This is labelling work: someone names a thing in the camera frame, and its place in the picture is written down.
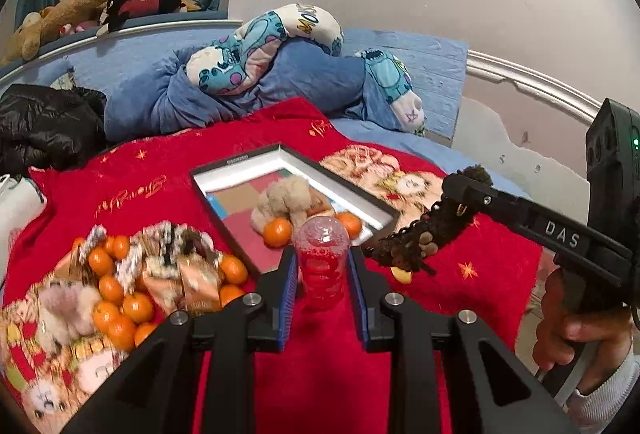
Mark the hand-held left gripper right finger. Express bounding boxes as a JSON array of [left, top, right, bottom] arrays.
[[347, 246, 581, 434]]

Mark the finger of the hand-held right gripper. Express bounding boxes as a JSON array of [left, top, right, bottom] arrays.
[[441, 173, 538, 235]]

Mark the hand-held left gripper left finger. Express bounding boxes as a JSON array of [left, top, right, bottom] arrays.
[[62, 246, 301, 434]]

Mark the clear red-tinted plastic bottle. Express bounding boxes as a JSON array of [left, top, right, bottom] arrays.
[[292, 215, 351, 312]]

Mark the brown fluffy hair claw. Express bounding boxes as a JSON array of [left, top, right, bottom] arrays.
[[362, 166, 493, 277]]

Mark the orange tangerine fruit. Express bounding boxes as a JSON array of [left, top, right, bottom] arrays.
[[336, 211, 362, 239], [262, 217, 294, 249]]

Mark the black shallow cardboard box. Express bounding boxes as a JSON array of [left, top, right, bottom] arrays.
[[190, 143, 401, 277]]

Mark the beige fluffy hair clip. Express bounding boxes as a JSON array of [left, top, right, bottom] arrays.
[[250, 176, 326, 235]]

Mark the peach triangular snack packet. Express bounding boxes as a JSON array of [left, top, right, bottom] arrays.
[[307, 194, 337, 217], [177, 259, 223, 315], [142, 264, 186, 315]]

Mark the person's right forearm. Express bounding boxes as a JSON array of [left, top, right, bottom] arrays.
[[567, 349, 640, 434]]

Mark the person's right hand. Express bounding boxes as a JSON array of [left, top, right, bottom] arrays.
[[532, 271, 636, 382]]

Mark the brown white lace scrunchie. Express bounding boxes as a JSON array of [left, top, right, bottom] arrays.
[[145, 223, 211, 265]]

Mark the pile of tangerines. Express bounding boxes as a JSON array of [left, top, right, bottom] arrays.
[[70, 234, 251, 352]]

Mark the red printed blanket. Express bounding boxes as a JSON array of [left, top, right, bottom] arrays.
[[0, 96, 543, 434]]

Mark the white crochet scrunchie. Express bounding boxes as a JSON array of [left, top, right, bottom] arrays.
[[80, 225, 108, 265]]

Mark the blue cartoon printed quilt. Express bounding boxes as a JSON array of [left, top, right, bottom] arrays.
[[104, 4, 426, 145]]

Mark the pink fluffy hair accessory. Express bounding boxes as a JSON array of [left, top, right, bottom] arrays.
[[37, 281, 103, 350]]

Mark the white printed cloth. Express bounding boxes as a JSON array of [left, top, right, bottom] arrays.
[[0, 174, 48, 259]]

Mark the black puffer jacket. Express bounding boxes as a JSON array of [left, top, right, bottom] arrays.
[[0, 84, 108, 177]]

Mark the black red mouse plush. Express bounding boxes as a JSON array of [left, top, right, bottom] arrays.
[[97, 0, 188, 37]]

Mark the brown teddy bear plush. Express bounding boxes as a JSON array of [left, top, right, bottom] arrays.
[[0, 0, 146, 64]]

